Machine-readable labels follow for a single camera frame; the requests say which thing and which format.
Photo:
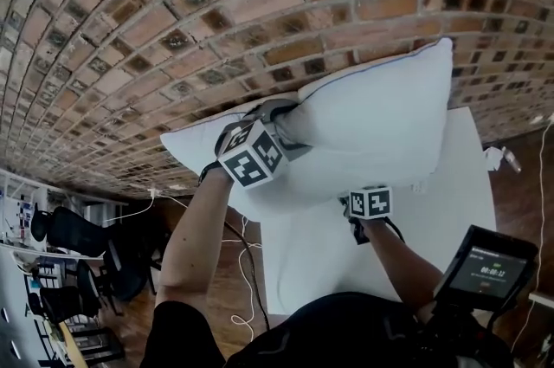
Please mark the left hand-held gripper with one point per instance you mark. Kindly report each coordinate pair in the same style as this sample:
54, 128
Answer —
251, 158

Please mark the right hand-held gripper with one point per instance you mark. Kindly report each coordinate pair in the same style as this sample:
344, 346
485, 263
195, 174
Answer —
372, 204

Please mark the white pillow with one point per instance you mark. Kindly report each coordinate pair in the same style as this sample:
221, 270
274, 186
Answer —
368, 119

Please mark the person's right forearm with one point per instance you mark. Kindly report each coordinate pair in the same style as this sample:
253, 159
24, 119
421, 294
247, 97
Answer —
402, 266

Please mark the person's left forearm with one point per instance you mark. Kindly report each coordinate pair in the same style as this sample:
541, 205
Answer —
190, 253

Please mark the white square table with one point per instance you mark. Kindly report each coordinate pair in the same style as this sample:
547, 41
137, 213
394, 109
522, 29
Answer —
329, 253

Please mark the person's black clothing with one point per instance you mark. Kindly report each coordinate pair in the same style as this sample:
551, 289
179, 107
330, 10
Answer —
337, 331

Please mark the black tablet screen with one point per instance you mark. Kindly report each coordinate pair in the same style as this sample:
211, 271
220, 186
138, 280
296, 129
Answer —
489, 271

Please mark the white desk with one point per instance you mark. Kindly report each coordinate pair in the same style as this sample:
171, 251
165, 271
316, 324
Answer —
543, 298
17, 314

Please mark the black office chair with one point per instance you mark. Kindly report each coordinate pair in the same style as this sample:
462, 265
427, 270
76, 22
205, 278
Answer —
78, 232
65, 301

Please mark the white metal shelf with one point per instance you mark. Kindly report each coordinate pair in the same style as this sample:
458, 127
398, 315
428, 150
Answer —
26, 214

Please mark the white wall socket plate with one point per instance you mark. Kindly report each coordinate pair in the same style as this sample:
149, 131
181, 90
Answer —
175, 187
536, 118

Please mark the white wall charger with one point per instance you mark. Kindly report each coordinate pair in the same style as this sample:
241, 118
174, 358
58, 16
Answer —
154, 192

